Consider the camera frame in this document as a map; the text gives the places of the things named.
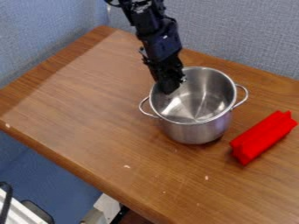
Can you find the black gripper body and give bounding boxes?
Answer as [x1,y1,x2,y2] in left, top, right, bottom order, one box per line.
[136,17,182,83]

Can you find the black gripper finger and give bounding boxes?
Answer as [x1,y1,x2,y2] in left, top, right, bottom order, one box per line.
[157,78,182,95]

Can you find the metal pot with handles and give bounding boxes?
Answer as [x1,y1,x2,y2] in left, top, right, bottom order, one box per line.
[138,66,248,144]

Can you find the red block object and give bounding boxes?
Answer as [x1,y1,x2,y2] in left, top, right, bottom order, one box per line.
[229,111,297,165]

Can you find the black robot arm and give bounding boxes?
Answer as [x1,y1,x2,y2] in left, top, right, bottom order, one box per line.
[104,0,184,95]

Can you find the white table support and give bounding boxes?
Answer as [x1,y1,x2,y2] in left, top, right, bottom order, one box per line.
[78,193,120,224]

